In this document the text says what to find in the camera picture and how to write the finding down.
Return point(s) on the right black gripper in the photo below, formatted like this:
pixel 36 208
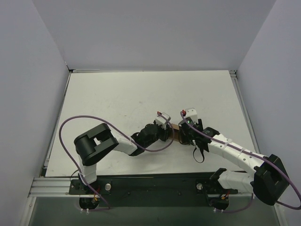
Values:
pixel 184 133

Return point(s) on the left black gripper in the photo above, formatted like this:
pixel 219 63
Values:
pixel 165 133

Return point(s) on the aluminium frame rail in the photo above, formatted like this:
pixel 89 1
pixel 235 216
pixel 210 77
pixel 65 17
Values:
pixel 127 102

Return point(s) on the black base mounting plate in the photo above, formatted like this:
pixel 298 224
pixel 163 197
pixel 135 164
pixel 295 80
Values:
pixel 151 190

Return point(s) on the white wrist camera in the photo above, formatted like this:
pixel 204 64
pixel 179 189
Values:
pixel 162 120
pixel 190 115

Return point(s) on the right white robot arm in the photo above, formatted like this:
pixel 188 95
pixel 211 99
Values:
pixel 264 176

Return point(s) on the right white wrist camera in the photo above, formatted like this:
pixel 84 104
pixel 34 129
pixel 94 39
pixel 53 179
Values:
pixel 190 115

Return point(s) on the brown cardboard box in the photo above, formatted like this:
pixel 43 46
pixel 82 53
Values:
pixel 174 132

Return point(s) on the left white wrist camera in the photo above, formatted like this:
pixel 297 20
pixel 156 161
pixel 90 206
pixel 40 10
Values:
pixel 162 120

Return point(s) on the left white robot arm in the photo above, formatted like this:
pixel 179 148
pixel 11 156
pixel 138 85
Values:
pixel 96 143

